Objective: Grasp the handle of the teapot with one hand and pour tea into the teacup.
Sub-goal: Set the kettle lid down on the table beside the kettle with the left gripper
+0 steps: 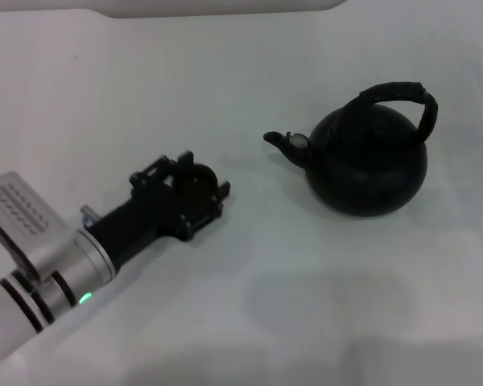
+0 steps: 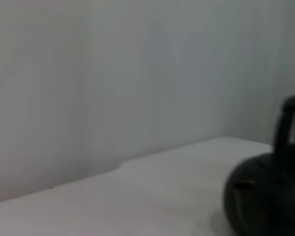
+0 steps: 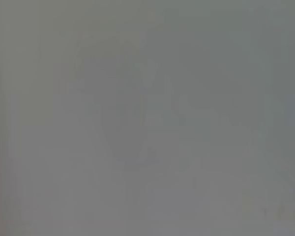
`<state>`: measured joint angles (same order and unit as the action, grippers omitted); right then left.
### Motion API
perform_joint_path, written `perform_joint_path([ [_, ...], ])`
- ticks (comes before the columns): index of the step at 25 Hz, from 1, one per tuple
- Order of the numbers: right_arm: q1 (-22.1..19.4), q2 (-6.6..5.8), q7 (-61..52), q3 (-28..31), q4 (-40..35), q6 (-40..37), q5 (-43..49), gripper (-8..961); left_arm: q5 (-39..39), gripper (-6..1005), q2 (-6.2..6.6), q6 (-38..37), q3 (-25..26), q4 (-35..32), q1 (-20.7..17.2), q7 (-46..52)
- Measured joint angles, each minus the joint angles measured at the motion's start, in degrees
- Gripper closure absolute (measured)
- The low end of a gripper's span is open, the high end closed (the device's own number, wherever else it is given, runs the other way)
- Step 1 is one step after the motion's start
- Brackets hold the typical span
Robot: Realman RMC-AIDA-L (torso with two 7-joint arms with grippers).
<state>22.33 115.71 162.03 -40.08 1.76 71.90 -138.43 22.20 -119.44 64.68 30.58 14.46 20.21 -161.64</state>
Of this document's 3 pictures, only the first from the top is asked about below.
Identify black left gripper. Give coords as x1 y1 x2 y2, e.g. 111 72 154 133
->
86 150 232 267

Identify small dark teacup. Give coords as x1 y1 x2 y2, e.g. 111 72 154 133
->
172 162 219 206

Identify black round teapot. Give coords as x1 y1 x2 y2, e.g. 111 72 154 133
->
262 81 441 218

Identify grey left wrist cable plug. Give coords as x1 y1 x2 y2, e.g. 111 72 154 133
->
80 204 97 226

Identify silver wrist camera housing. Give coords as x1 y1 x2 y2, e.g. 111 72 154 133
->
0 170 78 283

